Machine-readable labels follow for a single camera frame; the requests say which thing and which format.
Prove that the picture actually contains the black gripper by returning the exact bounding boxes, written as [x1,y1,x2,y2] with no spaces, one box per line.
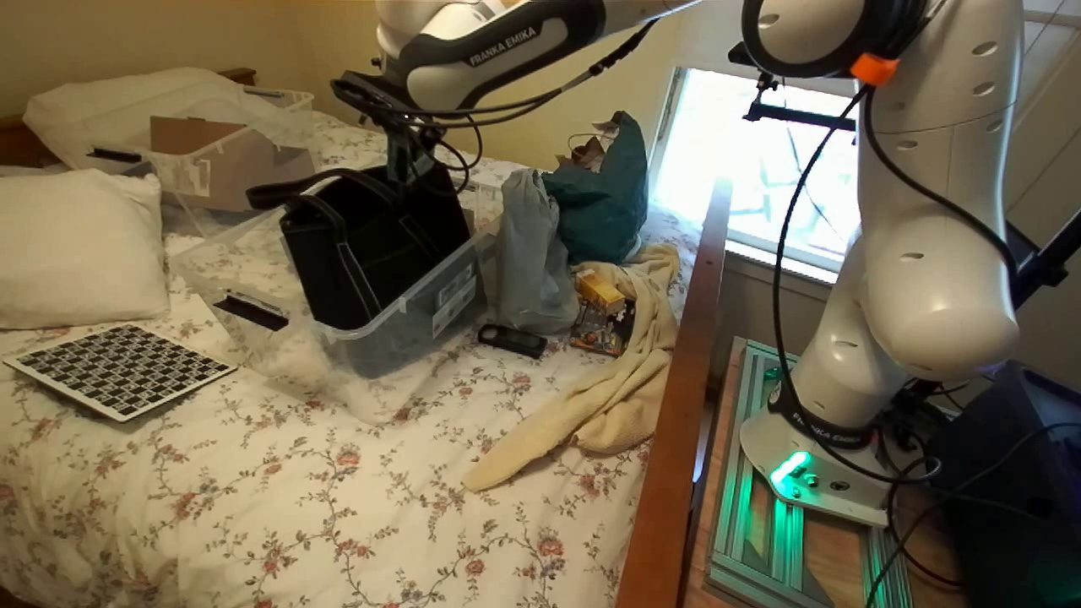
[386,111,450,190]

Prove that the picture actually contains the black bag with white stitching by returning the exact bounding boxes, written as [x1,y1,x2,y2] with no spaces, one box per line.
[242,157,475,333]

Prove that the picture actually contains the grey plastic shopping bag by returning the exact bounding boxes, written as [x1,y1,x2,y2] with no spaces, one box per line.
[479,165,584,336]

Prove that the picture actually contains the brown cardboard box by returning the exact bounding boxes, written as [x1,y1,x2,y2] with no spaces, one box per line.
[146,111,322,220]

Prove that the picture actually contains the yellow cardboard box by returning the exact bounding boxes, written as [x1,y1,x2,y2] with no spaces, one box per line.
[575,266,633,321]

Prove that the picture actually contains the clear plastic storage bin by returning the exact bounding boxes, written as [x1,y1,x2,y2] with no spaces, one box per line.
[279,216,491,382]

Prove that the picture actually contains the teal fabric cloth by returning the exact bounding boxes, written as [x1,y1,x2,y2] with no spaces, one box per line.
[545,109,655,269]

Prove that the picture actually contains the small black phone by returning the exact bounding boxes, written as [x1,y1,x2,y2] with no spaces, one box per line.
[475,321,549,361]

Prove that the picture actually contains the small black flat bar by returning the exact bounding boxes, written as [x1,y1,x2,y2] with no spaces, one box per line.
[89,142,146,165]
[209,289,294,333]

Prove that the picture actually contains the colourful printed packet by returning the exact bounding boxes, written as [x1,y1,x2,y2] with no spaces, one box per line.
[564,295,643,361]

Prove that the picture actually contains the large clear storage bin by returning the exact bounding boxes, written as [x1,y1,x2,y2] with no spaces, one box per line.
[20,63,326,220]

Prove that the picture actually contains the cream towel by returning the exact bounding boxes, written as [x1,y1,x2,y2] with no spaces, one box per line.
[459,241,687,495]

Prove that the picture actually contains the white plastic cover sheet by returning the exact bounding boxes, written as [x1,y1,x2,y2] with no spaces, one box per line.
[20,63,287,161]

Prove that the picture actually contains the white pillow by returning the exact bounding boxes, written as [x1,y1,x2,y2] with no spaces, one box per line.
[0,165,172,333]

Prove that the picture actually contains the bright bedroom window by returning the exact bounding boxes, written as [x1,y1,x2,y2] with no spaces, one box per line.
[649,63,879,276]

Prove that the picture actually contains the black white calibration board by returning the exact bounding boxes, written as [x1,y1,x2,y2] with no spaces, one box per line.
[2,321,240,427]

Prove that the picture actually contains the floral bed sheet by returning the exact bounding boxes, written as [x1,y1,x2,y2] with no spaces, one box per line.
[0,109,704,608]

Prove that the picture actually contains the wooden bed footboard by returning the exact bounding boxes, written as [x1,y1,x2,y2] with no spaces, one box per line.
[615,175,736,608]

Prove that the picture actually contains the black clamp bar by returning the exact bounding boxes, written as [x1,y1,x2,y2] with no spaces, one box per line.
[740,71,861,136]

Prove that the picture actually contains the dark blue bulky object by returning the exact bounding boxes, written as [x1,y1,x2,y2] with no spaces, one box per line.
[929,361,1081,608]

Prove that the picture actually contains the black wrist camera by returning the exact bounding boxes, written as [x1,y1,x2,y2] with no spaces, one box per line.
[326,67,424,124]

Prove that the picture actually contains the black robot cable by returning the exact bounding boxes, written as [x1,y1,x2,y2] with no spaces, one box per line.
[424,16,1023,595]

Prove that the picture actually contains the orange cable clip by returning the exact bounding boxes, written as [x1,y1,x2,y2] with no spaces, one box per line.
[847,47,906,91]

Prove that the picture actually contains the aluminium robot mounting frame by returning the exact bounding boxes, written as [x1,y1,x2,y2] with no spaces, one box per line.
[706,333,920,608]

